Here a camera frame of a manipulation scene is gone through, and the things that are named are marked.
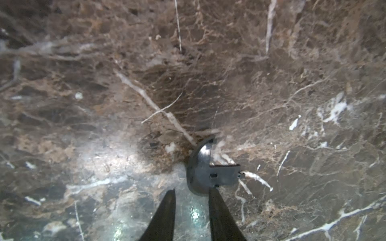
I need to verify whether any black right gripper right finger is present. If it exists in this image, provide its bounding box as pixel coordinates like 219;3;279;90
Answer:
209;188;246;241

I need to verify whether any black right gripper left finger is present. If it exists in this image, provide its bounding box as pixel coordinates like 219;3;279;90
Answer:
139;189;176;241

